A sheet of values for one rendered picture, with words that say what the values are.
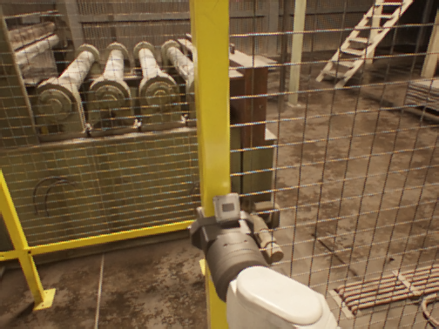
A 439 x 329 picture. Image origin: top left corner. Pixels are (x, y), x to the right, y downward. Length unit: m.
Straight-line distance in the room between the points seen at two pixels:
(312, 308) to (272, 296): 0.05
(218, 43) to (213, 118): 0.12
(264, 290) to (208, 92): 0.30
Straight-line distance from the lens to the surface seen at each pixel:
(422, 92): 6.39
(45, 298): 2.59
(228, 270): 0.50
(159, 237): 2.78
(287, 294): 0.45
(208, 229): 0.59
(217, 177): 0.59
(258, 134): 2.43
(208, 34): 0.52
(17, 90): 2.36
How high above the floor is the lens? 1.72
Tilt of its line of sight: 26 degrees down
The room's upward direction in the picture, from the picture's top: 2 degrees counter-clockwise
